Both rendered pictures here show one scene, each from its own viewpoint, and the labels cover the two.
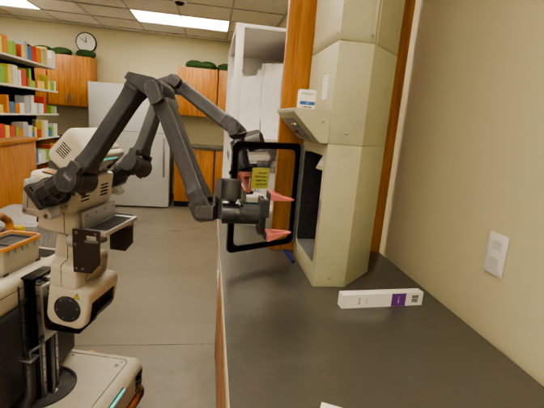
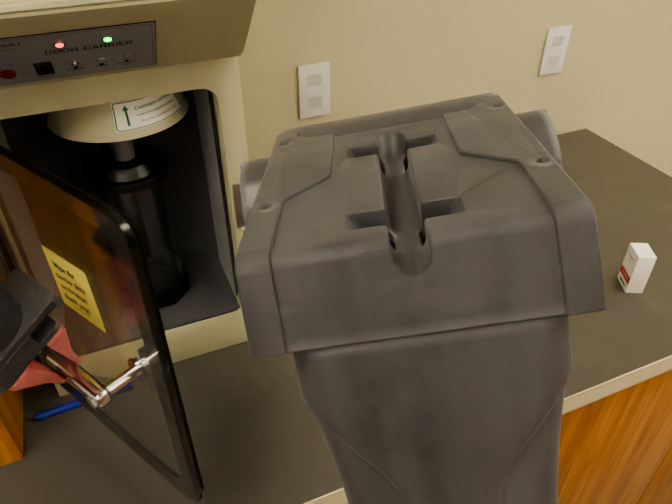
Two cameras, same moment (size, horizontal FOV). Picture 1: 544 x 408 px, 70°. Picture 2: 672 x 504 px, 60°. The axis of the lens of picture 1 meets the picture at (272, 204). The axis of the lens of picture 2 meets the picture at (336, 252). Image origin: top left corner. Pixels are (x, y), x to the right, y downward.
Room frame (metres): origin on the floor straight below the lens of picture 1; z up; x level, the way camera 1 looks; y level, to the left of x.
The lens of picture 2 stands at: (1.25, 0.53, 1.64)
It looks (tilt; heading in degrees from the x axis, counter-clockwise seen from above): 38 degrees down; 256
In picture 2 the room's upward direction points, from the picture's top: straight up
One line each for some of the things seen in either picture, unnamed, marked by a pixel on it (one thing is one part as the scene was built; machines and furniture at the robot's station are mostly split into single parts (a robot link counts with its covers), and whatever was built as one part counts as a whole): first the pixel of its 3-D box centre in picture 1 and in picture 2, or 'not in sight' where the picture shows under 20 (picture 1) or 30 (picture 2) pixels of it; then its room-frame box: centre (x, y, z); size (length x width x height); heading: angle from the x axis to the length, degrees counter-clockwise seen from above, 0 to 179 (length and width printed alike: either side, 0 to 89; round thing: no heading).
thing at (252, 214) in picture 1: (252, 214); not in sight; (1.07, 0.05, 1.20); 0.07 x 0.07 x 0.10; 10
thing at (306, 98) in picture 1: (306, 99); not in sight; (1.29, -0.08, 1.54); 0.05 x 0.05 x 0.06; 5
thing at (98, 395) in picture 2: not in sight; (94, 368); (1.39, 0.10, 1.20); 0.10 x 0.05 x 0.03; 128
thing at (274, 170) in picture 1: (265, 196); (81, 325); (1.41, 0.03, 1.19); 0.30 x 0.01 x 0.40; 128
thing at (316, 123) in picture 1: (299, 125); (84, 37); (1.35, -0.07, 1.46); 0.32 x 0.12 x 0.10; 10
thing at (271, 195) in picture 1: (277, 203); not in sight; (1.09, -0.02, 1.24); 0.09 x 0.07 x 0.07; 100
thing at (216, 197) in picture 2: (341, 203); (122, 188); (1.38, -0.25, 1.19); 0.26 x 0.24 x 0.35; 10
